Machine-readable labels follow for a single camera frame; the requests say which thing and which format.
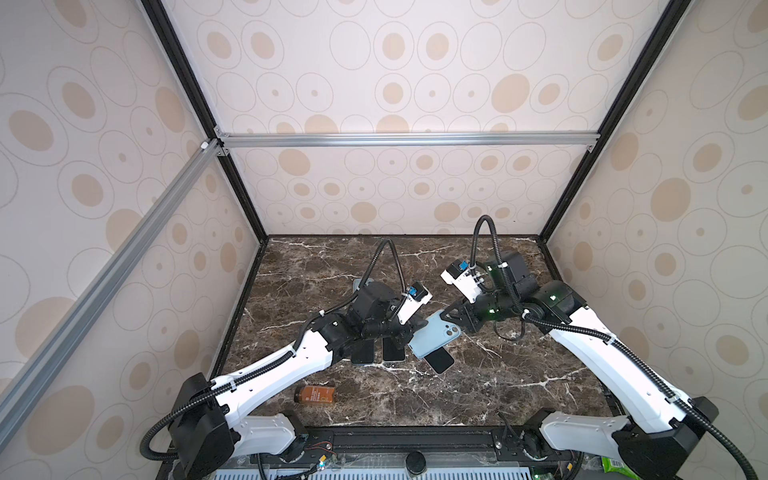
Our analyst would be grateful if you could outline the black smartphone white rim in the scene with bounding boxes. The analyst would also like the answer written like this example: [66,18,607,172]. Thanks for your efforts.
[382,338,406,362]

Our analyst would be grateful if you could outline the black smartphone from case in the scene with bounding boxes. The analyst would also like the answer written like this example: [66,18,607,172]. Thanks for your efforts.
[351,339,375,365]

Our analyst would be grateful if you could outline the black corner frame post left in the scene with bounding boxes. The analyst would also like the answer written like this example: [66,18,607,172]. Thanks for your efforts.
[140,0,269,243]

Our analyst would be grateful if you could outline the black round knob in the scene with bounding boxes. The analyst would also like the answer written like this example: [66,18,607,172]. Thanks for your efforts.
[405,451,427,477]

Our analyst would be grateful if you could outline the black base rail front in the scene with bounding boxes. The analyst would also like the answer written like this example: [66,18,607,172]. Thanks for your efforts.
[158,424,601,475]

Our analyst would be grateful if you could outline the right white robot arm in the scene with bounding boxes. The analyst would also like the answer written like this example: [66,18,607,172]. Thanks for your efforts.
[441,252,718,479]

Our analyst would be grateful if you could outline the small orange brown bottle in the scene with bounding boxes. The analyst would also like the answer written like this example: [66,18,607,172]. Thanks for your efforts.
[294,385,335,405]

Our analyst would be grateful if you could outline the silver aluminium rail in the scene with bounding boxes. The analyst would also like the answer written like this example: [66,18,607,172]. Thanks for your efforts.
[1,138,223,448]
[220,131,600,149]

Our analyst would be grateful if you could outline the light blue phone case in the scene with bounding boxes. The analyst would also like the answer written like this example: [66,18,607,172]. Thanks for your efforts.
[353,278,373,292]

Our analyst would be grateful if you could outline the silver aluminium rail left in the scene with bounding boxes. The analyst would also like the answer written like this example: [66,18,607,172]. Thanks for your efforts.
[1,138,223,448]

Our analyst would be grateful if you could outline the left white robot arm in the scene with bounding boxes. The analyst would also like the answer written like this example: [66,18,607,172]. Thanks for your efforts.
[164,282,432,479]

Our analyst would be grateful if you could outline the right black corrugated cable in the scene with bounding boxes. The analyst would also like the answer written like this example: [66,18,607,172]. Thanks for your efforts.
[469,214,760,480]

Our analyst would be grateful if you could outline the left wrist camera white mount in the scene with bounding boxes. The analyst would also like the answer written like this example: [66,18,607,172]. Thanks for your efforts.
[397,282,432,325]

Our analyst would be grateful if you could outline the black corner frame post right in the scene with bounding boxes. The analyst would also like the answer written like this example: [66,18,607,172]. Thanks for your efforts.
[539,0,693,246]

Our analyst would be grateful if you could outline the black corner frame post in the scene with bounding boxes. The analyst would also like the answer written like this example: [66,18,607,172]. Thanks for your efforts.
[539,0,693,246]
[140,0,269,243]

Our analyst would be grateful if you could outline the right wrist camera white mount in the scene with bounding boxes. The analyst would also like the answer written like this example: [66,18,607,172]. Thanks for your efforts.
[441,259,482,304]

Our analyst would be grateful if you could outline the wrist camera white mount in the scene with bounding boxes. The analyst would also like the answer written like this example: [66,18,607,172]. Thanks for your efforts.
[397,282,432,325]
[441,259,482,304]

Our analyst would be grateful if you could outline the silver aluminium rail back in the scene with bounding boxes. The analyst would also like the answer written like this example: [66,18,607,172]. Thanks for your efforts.
[220,131,600,149]

